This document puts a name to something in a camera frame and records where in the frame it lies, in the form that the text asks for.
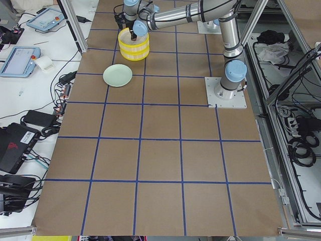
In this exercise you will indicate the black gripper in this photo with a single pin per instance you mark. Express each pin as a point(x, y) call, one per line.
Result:
point(133, 35)

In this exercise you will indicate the yellow steamer layer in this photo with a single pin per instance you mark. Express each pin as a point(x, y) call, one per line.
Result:
point(135, 55)
point(129, 45)

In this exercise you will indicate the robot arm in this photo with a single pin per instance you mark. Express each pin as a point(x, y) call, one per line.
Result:
point(212, 25)
point(144, 16)

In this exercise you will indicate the light green plate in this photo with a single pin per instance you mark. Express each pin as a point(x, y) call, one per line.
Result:
point(117, 75)

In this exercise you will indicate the far teach pendant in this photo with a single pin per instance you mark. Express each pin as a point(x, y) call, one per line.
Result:
point(46, 20)

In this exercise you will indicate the teach pendant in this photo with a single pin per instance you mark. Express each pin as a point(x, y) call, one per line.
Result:
point(20, 62)
point(46, 20)

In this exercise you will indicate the near teach pendant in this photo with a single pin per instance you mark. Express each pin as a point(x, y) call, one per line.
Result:
point(20, 62)

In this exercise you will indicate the black power adapter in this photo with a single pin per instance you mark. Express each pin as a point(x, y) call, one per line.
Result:
point(39, 118)

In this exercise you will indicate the black computer box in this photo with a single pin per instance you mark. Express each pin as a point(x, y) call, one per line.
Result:
point(17, 140)

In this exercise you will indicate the aluminium frame post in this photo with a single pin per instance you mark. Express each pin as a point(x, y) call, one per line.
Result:
point(73, 24)

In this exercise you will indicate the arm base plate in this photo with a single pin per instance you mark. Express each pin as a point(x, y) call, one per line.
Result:
point(218, 97)
point(203, 30)

